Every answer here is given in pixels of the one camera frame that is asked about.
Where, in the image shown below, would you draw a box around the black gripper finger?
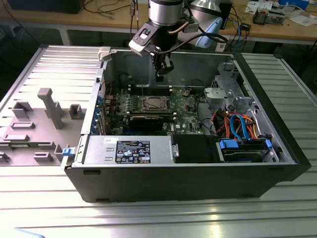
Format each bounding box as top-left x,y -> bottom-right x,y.
163,58 -> 175,76
153,52 -> 166,82

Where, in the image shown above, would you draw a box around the black RAM slot bank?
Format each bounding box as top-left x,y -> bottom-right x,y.
128,84 -> 174,97

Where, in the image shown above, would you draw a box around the black RAM stick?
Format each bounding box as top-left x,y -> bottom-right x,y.
128,110 -> 177,121

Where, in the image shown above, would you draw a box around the green motherboard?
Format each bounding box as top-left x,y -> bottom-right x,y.
104,86 -> 206,136

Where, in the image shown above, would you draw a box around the black graphics card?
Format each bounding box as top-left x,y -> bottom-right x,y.
128,115 -> 164,132

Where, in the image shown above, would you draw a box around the silver drive cage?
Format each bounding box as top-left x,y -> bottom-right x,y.
212,61 -> 248,99

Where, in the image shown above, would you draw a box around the black upright device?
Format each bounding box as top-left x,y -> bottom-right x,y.
219,1 -> 233,30

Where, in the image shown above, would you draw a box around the black label sticker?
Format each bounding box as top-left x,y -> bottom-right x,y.
116,140 -> 152,164

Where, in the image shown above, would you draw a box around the wooden desk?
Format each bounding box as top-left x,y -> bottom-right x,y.
0,0 -> 317,47

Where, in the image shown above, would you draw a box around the white printed papers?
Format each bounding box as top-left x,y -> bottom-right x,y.
245,0 -> 273,13

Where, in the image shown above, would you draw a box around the finned metal heat sink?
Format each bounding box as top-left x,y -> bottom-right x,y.
252,7 -> 269,25

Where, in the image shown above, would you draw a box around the hard disk in blue carrier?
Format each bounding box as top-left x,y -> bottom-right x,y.
215,138 -> 273,163

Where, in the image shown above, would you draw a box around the silver power supply unit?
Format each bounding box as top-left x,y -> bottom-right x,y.
83,135 -> 174,166

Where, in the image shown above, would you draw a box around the green circuit board box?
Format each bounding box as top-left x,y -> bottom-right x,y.
267,9 -> 285,25

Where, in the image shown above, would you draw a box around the black open PC case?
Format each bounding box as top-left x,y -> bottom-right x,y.
60,46 -> 312,204

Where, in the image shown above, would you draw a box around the black box on desk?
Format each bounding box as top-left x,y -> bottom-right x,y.
7,0 -> 83,14

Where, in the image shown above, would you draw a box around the grey parts rack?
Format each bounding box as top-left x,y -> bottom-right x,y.
0,88 -> 87,167

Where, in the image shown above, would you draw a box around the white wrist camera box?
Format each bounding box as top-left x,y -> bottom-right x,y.
128,21 -> 161,57

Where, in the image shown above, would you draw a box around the black hanging cable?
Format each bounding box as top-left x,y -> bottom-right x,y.
129,0 -> 137,38

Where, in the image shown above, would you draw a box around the silver metal bracket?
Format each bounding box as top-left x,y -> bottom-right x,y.
203,87 -> 235,110

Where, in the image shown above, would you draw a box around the blue cable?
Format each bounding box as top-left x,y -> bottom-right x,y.
232,18 -> 245,52

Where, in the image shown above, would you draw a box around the blue wire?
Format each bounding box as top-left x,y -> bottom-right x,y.
229,113 -> 251,142

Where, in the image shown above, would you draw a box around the orange wire bundle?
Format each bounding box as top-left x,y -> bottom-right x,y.
214,111 -> 261,140

